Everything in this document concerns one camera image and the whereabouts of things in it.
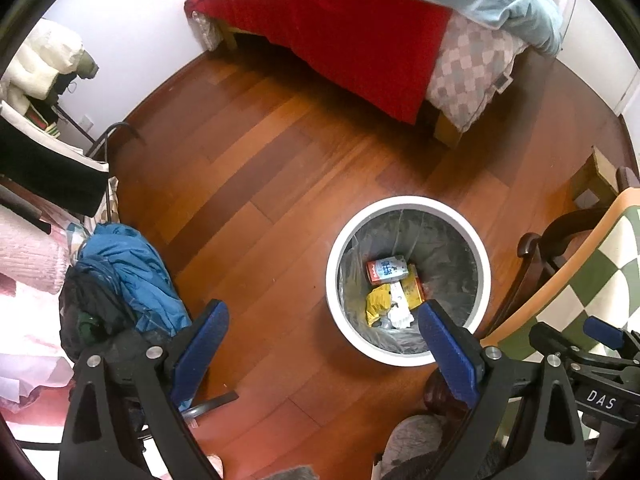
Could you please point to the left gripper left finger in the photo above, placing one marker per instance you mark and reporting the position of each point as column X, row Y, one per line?
column 129, row 388

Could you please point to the small blue white milk carton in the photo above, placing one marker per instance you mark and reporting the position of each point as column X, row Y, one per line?
column 387, row 270

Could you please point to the black bag on floor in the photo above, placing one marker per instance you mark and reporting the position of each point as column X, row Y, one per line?
column 95, row 320

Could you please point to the yellow snack bag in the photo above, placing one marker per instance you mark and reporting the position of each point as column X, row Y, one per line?
column 390, row 305

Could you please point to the red bed sheet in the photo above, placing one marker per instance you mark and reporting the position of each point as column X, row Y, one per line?
column 382, row 50

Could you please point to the dark wooden chair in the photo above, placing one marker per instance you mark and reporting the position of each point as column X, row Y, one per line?
column 541, row 256

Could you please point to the checkered pink grey mattress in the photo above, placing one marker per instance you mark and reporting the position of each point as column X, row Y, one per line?
column 474, row 63

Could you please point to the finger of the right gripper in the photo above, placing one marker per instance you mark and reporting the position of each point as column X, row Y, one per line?
column 547, row 340

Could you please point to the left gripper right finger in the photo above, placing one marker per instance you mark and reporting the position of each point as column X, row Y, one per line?
column 545, row 441

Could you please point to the blue jacket on floor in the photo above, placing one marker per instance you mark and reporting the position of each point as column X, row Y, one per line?
column 122, row 258

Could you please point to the cardboard box by wall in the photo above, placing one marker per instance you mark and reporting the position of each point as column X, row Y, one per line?
column 594, row 184

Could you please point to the white puffy coat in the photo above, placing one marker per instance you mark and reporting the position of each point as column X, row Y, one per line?
column 49, row 51

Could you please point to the white round trash bin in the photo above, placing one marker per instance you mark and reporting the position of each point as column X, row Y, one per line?
column 450, row 259

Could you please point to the pink blanket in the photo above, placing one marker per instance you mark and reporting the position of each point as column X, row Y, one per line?
column 33, row 267

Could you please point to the green white checkered tablecloth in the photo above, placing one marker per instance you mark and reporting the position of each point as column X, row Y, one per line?
column 600, row 279

